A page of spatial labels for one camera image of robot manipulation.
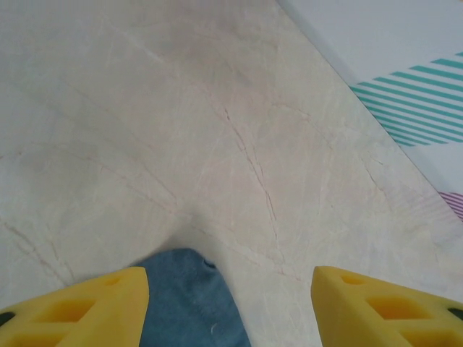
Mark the blue t-shirt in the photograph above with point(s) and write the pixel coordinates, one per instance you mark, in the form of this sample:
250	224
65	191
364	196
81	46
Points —
195	307

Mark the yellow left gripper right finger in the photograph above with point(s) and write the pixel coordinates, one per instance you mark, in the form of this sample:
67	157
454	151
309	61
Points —
390	311

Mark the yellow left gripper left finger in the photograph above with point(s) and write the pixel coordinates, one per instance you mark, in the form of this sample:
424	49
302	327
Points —
72	314

